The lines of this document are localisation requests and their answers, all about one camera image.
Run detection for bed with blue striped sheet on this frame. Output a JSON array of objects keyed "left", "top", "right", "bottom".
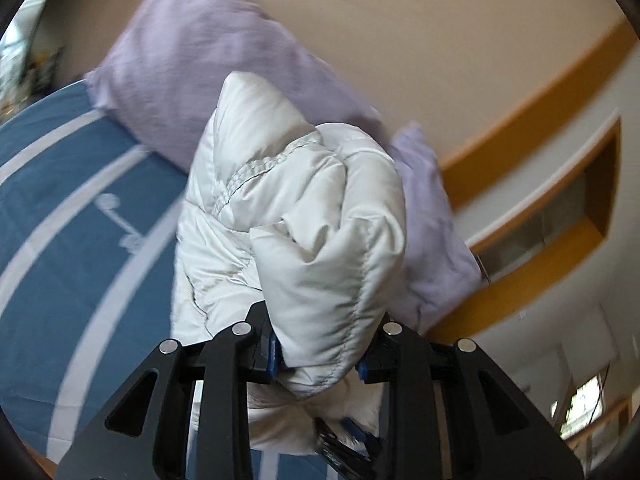
[{"left": 0, "top": 80, "right": 326, "bottom": 480}]

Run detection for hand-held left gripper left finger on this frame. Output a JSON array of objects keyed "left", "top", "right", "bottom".
[{"left": 57, "top": 302, "right": 281, "bottom": 480}]

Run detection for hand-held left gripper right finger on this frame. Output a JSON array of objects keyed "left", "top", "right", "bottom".
[{"left": 357, "top": 312, "right": 583, "bottom": 480}]

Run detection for window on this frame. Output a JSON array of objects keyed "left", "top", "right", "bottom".
[{"left": 0, "top": 0, "right": 68, "bottom": 126}]

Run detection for wooden wall panel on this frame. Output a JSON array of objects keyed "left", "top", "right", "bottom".
[{"left": 440, "top": 19, "right": 640, "bottom": 207}]

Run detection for white puffer jacket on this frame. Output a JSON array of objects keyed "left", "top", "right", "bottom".
[{"left": 170, "top": 71, "right": 407, "bottom": 456}]

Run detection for lilac pillow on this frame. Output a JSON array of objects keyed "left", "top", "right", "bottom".
[
  {"left": 387, "top": 121, "right": 485, "bottom": 337},
  {"left": 84, "top": 0, "right": 393, "bottom": 177}
]

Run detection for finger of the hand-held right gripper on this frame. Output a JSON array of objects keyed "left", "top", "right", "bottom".
[{"left": 315, "top": 417, "right": 383, "bottom": 478}]

